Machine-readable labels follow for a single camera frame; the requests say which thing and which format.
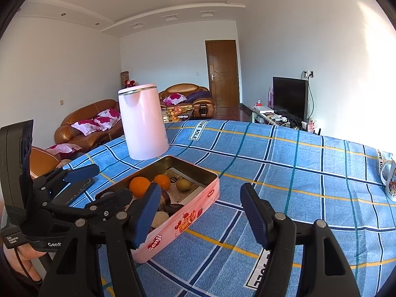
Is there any brown leather armchair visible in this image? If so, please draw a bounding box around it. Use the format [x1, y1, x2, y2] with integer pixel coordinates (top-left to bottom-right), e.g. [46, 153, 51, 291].
[158, 82, 216, 118]

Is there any brown leather sofa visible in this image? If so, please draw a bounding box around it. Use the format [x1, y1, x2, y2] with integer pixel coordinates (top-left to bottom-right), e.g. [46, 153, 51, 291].
[54, 99, 124, 153]

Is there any pink electric kettle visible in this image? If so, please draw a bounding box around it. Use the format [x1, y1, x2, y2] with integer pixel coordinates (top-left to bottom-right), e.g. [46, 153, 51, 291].
[118, 84, 169, 160]

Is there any large orange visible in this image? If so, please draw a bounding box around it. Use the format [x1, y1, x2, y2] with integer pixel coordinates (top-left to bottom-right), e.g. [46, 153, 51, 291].
[129, 176, 150, 198]

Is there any small orange tangerine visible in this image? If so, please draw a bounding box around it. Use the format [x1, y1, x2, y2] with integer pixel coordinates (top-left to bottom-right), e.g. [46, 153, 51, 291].
[153, 174, 171, 190]

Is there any left hand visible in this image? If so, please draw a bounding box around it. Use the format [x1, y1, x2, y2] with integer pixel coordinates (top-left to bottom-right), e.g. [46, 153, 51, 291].
[3, 243, 46, 282]

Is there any low tv stand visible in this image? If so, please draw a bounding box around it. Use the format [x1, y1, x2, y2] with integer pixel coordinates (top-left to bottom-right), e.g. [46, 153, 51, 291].
[240, 103, 322, 135]

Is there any pink floral cushion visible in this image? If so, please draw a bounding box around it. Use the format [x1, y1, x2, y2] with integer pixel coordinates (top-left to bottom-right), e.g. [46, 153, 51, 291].
[71, 109, 121, 136]

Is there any dark passion fruit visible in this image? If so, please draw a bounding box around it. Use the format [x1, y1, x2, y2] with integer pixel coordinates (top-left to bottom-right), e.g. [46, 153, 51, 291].
[158, 190, 184, 216]

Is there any white cartoon mug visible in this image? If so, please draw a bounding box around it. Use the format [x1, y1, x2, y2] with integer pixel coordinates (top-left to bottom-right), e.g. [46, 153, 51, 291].
[380, 160, 396, 202]

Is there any brown wooden door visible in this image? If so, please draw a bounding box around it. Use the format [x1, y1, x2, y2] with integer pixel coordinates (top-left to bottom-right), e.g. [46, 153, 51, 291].
[205, 40, 240, 108]

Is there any small brown longan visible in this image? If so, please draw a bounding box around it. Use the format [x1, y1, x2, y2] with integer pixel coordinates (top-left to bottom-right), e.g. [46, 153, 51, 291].
[176, 178, 191, 192]

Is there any black power cable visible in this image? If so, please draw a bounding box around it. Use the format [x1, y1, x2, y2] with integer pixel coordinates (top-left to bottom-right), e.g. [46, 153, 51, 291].
[304, 70, 316, 122]

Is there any black television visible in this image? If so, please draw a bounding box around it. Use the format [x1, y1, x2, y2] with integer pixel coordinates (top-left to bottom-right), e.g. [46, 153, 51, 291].
[272, 76, 308, 121]

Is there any blue plaid tablecloth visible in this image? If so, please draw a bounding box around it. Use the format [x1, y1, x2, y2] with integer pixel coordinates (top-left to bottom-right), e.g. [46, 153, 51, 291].
[66, 120, 395, 296]

